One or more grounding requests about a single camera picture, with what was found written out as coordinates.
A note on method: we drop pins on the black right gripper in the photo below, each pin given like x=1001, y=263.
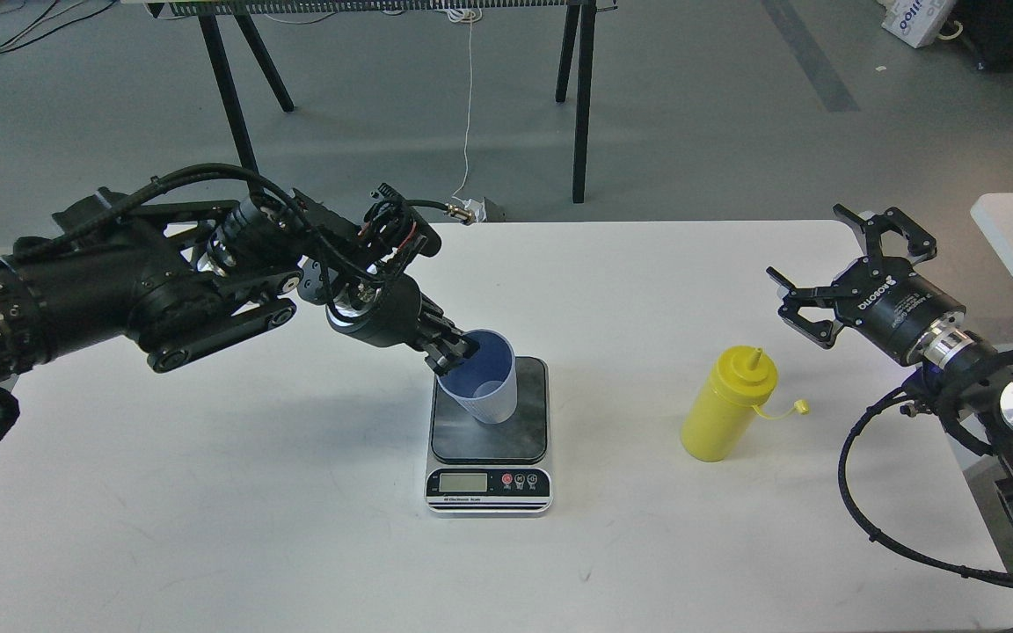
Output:
x=894, y=310

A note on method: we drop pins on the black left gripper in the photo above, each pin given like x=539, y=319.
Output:
x=403, y=315

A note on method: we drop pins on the blue ribbed plastic cup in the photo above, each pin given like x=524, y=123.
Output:
x=485, y=384

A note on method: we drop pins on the yellow squeeze bottle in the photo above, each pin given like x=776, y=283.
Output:
x=739, y=383

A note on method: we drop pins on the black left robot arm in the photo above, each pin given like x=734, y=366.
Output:
x=206, y=257

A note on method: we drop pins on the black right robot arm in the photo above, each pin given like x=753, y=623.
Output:
x=958, y=376

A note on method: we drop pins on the digital kitchen scale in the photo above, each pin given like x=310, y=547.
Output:
x=476, y=469

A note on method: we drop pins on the white power adapter on floor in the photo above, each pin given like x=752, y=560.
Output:
x=484, y=210

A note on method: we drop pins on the white cardboard box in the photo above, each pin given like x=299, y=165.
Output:
x=919, y=23

